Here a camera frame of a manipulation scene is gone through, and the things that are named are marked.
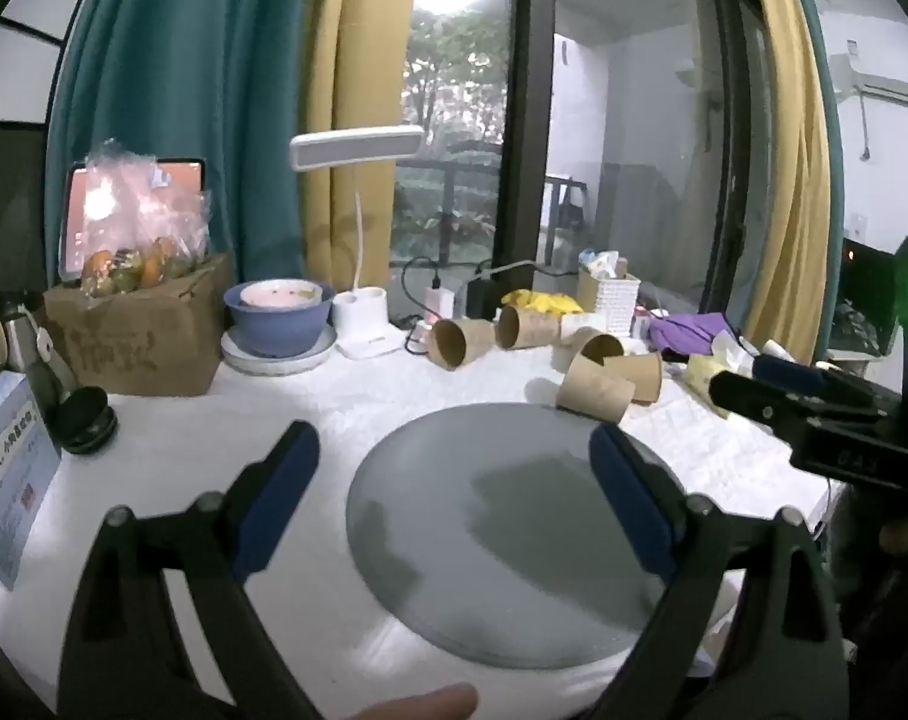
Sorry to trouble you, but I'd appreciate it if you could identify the blue and white carton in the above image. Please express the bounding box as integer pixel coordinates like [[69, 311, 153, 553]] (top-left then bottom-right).
[[0, 371, 63, 592]]

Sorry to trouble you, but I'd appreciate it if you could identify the dark laptop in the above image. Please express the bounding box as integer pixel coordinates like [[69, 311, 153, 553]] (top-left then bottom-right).
[[829, 238, 905, 361]]

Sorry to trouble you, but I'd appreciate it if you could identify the grey round plate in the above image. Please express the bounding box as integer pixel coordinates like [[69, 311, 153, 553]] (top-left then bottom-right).
[[344, 403, 729, 670]]

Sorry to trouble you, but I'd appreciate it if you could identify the pale yellow packet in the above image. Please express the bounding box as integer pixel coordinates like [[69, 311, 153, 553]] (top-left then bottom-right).
[[686, 352, 747, 417]]

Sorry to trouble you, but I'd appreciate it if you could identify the yellow cloth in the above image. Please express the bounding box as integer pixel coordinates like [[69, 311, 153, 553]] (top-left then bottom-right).
[[501, 289, 584, 316]]

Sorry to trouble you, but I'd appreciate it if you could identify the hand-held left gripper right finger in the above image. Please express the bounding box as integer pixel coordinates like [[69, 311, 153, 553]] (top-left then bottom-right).
[[589, 424, 852, 720]]

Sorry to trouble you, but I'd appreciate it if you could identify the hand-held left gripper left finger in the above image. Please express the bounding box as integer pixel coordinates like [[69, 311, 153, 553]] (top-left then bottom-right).
[[56, 420, 327, 720]]

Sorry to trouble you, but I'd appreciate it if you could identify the black power adapter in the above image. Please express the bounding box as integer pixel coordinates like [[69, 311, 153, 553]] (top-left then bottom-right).
[[465, 277, 504, 320]]

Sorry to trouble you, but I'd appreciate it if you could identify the tablet screen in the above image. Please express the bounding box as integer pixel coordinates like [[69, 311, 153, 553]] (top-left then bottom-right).
[[58, 157, 209, 282]]

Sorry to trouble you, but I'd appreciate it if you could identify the yellow curtain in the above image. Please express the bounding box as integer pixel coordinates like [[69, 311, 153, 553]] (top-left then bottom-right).
[[304, 0, 425, 297], [739, 0, 834, 361]]

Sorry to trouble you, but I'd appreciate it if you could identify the black cable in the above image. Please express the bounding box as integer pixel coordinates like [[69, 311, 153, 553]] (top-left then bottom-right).
[[401, 256, 443, 331]]

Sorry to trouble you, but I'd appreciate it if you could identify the plastic bag of fruit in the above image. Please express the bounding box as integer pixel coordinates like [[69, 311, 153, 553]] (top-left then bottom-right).
[[79, 139, 213, 297]]

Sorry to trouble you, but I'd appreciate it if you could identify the white woven basket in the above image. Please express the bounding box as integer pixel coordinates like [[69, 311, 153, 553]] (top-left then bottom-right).
[[577, 266, 641, 335]]

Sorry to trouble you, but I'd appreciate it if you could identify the purple cloth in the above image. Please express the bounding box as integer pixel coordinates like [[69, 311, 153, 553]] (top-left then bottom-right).
[[649, 313, 729, 357]]

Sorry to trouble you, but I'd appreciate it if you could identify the person's left hand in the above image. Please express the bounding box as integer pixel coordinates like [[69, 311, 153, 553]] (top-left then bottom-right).
[[334, 682, 480, 720]]

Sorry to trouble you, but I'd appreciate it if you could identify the blue bowl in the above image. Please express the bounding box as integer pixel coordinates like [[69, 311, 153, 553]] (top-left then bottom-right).
[[223, 281, 336, 357]]

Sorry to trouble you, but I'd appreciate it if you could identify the black round lid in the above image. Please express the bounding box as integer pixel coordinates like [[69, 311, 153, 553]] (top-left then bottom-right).
[[62, 386, 119, 455]]

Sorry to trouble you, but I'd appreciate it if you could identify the white power strip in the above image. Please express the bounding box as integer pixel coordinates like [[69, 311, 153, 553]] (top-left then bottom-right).
[[409, 270, 459, 350]]

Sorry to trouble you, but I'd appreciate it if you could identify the steel thermos flask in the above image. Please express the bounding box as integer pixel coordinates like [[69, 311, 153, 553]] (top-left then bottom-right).
[[0, 292, 76, 455]]

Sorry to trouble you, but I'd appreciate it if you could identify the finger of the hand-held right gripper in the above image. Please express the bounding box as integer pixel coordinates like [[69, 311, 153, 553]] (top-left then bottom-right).
[[707, 371, 884, 427], [750, 355, 875, 397]]

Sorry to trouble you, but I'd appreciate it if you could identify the white air conditioner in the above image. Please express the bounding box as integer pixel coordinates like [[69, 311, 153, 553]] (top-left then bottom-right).
[[829, 52, 908, 104]]

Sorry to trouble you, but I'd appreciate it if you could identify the white desk lamp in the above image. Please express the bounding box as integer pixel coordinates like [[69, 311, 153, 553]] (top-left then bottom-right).
[[289, 126, 425, 361]]

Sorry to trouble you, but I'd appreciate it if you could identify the white plate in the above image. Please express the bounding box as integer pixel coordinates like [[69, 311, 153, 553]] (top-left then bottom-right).
[[221, 326, 338, 377]]

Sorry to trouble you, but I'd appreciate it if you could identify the teal curtain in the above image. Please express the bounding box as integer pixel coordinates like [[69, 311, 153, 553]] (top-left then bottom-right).
[[44, 0, 335, 301]]

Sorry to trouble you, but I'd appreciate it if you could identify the cardboard box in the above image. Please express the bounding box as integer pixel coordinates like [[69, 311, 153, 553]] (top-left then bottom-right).
[[43, 253, 233, 397]]

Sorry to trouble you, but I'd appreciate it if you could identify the black window frame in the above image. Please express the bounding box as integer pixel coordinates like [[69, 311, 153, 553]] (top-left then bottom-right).
[[491, 0, 560, 278]]

